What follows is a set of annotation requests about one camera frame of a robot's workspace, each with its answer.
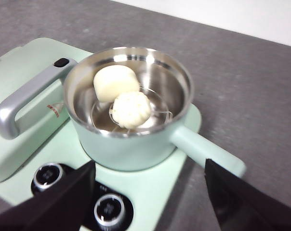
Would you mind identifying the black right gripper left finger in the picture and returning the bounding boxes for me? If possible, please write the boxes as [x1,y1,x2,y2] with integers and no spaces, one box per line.
[0,160,96,231]

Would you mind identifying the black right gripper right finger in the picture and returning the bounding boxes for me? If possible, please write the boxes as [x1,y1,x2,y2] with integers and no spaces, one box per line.
[204,158,291,231]

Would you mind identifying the pleated white bun green specks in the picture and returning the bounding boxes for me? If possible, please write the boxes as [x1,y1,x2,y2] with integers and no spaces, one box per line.
[109,92,151,129]

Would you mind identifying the smooth white steamed bun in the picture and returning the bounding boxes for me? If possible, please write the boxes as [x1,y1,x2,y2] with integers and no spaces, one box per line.
[93,64,140,103]

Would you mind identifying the silver control knob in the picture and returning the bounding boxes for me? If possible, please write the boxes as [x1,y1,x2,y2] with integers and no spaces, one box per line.
[93,193,127,231]
[31,163,66,193]

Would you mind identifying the black control panel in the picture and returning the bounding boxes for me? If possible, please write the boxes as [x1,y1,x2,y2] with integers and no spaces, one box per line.
[29,162,134,231]

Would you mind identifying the mint green steel-lined saucepan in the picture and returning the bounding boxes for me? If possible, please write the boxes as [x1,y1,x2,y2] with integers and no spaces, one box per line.
[63,47,247,179]

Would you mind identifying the mint green breakfast machine base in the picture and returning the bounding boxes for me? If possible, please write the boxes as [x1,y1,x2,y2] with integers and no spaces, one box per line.
[0,37,203,231]

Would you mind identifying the steel steaming rack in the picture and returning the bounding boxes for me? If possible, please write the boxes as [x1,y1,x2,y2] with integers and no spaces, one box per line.
[90,88,173,134]

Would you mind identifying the mint green griddle cover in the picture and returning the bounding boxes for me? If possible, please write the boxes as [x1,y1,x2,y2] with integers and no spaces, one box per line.
[0,37,94,186]

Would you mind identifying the silver griddle cover handle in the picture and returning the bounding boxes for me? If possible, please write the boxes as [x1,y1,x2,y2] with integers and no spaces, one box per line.
[0,57,78,140]

